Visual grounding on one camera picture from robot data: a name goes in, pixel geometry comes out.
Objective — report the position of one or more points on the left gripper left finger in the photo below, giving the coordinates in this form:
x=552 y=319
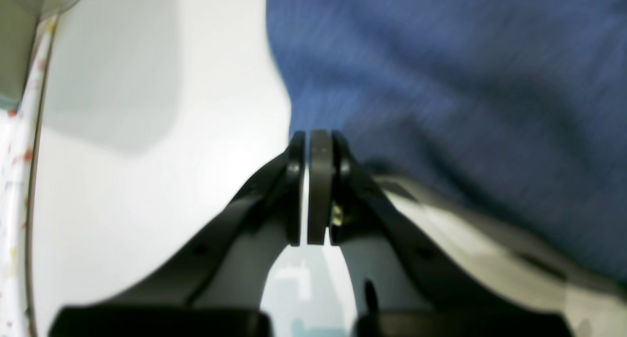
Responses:
x=213 y=285

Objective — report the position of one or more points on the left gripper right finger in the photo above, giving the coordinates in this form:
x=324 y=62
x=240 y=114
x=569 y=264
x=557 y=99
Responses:
x=404 y=283

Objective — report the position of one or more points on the dark blue t-shirt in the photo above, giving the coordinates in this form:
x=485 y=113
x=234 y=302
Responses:
x=516 y=108

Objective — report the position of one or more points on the terrazzo patterned side surface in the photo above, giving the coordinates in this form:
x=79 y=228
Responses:
x=19 y=132

